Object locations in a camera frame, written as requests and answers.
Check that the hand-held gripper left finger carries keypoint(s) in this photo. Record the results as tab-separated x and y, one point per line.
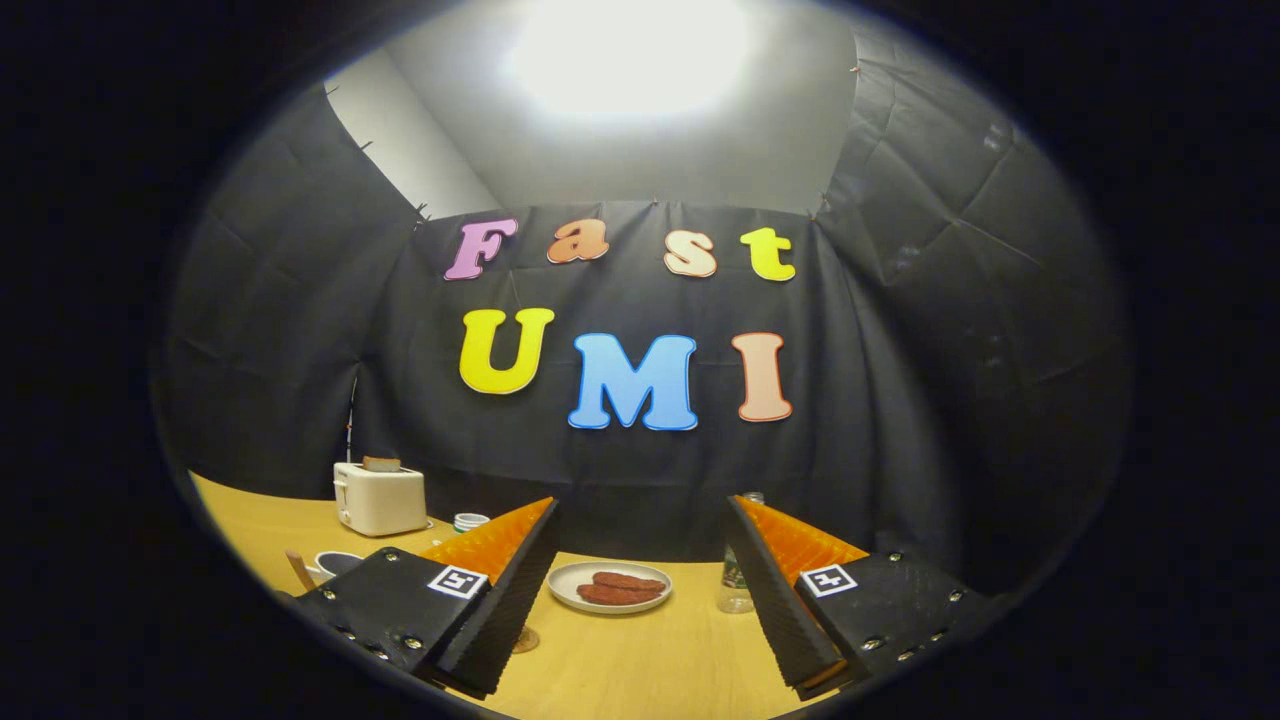
515	590

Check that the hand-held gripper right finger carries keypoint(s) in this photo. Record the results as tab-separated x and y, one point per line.
768	590

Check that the round cork coaster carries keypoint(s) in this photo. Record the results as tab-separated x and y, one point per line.
527	642

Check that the white juice bottle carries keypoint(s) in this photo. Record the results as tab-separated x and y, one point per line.
470	522

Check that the clear plastic water bottle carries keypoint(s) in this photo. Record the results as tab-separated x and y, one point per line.
732	590

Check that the white round plate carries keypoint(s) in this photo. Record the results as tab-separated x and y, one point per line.
565	585

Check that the brown sausage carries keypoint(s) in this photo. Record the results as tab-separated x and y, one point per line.
610	596
630	580

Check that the wooden table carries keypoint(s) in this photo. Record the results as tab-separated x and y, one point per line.
640	660

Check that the cream toaster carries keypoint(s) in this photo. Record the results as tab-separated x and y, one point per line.
380	500

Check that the bread slice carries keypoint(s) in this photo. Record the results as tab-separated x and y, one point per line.
381	464

